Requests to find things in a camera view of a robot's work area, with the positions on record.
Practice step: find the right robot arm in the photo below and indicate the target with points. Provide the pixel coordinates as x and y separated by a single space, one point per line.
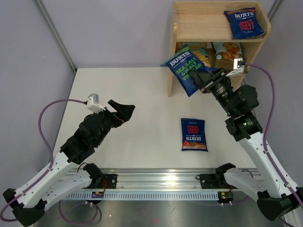
277 194

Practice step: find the wooden two-tier shelf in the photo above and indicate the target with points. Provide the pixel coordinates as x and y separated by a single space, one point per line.
205 22

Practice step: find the light blue cassava chips bag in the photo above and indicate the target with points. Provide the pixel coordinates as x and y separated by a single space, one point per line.
225 53

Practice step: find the black left base bracket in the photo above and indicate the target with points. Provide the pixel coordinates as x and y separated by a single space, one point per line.
107 181

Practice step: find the blue Burts spicy chilli bag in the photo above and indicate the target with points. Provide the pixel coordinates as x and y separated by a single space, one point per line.
243 23

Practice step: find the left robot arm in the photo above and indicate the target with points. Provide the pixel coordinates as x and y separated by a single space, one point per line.
30 201

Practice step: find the blue Burts sea salt bag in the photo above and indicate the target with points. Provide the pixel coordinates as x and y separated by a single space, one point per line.
181 63

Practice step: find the black base bracket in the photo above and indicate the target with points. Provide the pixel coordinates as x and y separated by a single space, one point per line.
107 181
208 181

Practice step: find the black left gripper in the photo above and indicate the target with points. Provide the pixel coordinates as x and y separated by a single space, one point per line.
124 113

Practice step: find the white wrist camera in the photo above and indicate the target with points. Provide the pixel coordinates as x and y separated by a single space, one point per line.
93 104
238 67

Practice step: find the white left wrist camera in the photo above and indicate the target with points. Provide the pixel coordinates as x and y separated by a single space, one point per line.
93 104

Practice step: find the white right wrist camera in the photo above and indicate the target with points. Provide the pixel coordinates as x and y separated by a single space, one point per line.
238 67

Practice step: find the upside-down Burts spicy chilli bag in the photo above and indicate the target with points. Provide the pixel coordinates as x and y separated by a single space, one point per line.
193 135

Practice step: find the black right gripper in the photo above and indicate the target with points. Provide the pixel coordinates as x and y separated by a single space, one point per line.
200 79

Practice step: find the white slotted cable duct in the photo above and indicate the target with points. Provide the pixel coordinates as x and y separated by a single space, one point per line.
143 196

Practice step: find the tan kettle chips bag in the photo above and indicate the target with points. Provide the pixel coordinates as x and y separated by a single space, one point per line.
198 48

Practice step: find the black right base bracket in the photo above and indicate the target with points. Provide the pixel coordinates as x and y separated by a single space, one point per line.
208 181

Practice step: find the aluminium mounting rail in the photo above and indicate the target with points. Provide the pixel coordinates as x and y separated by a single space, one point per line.
157 179

